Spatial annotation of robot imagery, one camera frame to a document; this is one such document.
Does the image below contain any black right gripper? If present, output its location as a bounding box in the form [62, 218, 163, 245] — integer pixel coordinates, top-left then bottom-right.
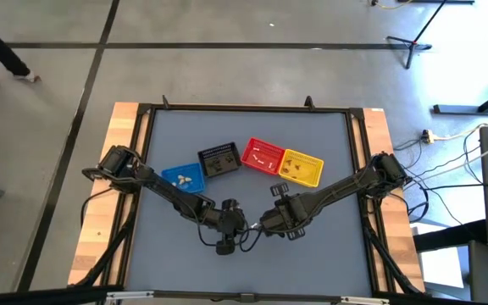
[260, 181, 307, 241]

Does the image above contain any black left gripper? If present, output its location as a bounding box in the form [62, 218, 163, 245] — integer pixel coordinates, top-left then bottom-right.
[209, 198, 247, 257]

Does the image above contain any blue plastic basket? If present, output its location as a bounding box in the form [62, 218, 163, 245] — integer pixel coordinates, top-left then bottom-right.
[161, 163, 206, 195]

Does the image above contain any yellow plastic basket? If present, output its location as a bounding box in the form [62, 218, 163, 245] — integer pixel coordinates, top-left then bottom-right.
[277, 148, 325, 189]

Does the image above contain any red plastic basket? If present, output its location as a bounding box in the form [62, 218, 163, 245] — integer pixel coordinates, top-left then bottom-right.
[241, 137, 288, 176]

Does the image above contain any black plastic basket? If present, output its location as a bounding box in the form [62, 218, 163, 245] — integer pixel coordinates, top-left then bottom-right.
[197, 141, 243, 179]

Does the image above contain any wooden table side panel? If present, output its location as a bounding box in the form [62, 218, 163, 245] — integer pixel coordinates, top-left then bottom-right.
[68, 101, 152, 286]
[361, 108, 425, 293]

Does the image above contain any black floor beam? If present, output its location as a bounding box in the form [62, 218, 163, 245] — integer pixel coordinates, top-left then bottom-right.
[413, 219, 487, 253]

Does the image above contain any black desk leg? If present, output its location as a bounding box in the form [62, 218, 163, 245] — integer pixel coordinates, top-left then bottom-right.
[433, 82, 488, 116]

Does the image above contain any black tripod stand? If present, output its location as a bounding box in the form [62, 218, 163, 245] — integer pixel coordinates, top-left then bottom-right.
[385, 0, 451, 71]

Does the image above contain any person's shoe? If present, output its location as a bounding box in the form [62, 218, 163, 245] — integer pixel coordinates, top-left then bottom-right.
[13, 72, 42, 84]

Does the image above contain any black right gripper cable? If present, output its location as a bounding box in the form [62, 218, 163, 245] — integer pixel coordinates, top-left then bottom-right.
[237, 226, 266, 253]

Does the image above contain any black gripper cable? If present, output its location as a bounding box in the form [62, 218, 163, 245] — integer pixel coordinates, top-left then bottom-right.
[237, 226, 266, 253]
[196, 224, 222, 248]

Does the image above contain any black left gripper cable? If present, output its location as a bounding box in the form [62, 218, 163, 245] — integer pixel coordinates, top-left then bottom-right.
[196, 224, 222, 248]

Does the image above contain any black camera rig beam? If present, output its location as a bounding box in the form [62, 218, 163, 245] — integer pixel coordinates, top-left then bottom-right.
[0, 286, 488, 305]

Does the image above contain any black table frame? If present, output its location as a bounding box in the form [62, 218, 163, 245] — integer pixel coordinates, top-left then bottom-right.
[136, 95, 370, 297]

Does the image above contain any black floor cable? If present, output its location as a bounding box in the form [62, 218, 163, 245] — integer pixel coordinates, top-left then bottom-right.
[80, 187, 116, 232]
[413, 181, 488, 191]

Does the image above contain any white floor cable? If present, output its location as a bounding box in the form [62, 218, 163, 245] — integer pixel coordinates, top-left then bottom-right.
[433, 113, 488, 143]

